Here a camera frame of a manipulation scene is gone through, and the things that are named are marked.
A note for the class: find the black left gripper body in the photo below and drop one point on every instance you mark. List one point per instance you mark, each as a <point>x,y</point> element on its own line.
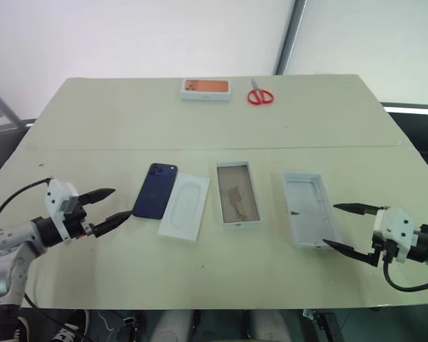
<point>75,223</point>

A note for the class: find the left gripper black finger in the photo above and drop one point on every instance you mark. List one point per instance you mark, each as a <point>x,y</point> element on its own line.
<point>98,195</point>
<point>110,222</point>

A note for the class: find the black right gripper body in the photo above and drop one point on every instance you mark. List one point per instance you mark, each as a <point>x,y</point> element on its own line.
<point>383,250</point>

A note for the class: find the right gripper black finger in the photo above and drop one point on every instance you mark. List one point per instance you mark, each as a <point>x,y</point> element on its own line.
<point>353,253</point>
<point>358,208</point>

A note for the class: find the white phone box lid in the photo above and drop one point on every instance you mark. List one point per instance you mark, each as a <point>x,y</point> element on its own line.
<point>308,210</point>

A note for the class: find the dark blue smartphone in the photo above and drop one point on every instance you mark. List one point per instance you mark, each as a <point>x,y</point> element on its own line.
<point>153,196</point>

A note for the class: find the white phone box base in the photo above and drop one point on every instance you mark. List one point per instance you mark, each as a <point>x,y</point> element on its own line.
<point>238,196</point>

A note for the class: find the orange print phone box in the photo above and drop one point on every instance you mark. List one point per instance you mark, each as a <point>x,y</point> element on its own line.
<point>207,87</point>

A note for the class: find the white moulded insert tray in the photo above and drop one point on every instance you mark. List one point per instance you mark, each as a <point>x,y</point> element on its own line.
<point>183,210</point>

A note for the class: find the black and white sneaker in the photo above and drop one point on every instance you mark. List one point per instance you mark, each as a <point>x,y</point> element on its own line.
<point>21,329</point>
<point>69,327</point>

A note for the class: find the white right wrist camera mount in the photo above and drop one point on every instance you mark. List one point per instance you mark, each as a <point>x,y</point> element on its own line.
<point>396,222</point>

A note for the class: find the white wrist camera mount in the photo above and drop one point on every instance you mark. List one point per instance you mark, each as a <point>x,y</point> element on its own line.
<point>56,197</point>
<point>396,222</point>

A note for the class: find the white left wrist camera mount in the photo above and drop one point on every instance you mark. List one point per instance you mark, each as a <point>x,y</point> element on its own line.
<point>56,197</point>

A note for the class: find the metal table leg bracket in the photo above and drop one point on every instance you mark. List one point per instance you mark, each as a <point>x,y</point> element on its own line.
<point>319,320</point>

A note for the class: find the dark metal window post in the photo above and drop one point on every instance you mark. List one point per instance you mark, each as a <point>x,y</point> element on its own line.
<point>289,35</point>

